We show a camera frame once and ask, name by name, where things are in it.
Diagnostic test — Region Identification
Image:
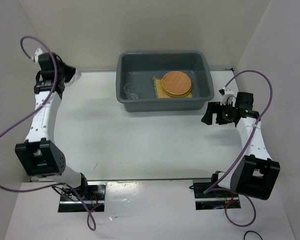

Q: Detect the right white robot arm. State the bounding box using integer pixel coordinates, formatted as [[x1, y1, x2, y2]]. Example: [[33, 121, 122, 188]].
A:
[[201, 87, 280, 200]]

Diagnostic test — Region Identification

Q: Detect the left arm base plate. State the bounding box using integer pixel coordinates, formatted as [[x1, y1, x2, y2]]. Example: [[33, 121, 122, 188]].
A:
[[53, 181, 107, 213]]

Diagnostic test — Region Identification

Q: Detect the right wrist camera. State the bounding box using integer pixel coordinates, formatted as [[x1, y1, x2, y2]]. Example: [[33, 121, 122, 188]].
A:
[[219, 87, 235, 106]]

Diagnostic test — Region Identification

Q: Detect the purple cable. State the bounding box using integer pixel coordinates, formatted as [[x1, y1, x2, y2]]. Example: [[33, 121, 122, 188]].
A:
[[202, 69, 275, 228], [0, 36, 97, 231]]

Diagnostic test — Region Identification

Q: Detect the clear plastic cup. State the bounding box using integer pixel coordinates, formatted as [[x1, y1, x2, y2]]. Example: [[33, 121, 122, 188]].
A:
[[123, 82, 139, 100], [71, 70, 82, 82]]

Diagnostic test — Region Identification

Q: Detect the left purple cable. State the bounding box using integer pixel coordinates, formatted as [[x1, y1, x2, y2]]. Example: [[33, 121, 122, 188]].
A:
[[0, 36, 97, 231]]

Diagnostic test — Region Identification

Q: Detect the grey plastic bin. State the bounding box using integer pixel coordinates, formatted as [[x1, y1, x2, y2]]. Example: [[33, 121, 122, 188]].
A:
[[115, 50, 215, 112]]

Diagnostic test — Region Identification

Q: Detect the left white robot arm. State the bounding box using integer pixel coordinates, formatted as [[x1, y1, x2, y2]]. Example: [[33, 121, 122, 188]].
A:
[[15, 48, 90, 200]]

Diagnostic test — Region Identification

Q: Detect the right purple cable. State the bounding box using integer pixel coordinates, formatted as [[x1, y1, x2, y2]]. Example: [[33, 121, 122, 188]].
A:
[[202, 69, 275, 228]]

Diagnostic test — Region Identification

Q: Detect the square bamboo mat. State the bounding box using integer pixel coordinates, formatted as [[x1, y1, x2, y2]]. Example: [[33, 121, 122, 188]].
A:
[[152, 77, 193, 99]]

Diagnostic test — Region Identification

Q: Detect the black cable loop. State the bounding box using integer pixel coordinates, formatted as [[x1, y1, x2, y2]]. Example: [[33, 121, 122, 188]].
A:
[[243, 230, 263, 240]]

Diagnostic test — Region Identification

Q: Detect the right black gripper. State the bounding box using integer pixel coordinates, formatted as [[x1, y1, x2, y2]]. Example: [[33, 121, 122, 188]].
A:
[[201, 101, 235, 125]]

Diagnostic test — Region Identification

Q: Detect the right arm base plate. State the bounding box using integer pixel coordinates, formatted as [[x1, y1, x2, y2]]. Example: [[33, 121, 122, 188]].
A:
[[189, 178, 241, 211]]

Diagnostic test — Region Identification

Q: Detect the orange round woven coaster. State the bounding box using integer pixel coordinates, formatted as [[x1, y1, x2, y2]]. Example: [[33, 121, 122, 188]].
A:
[[162, 71, 192, 94]]

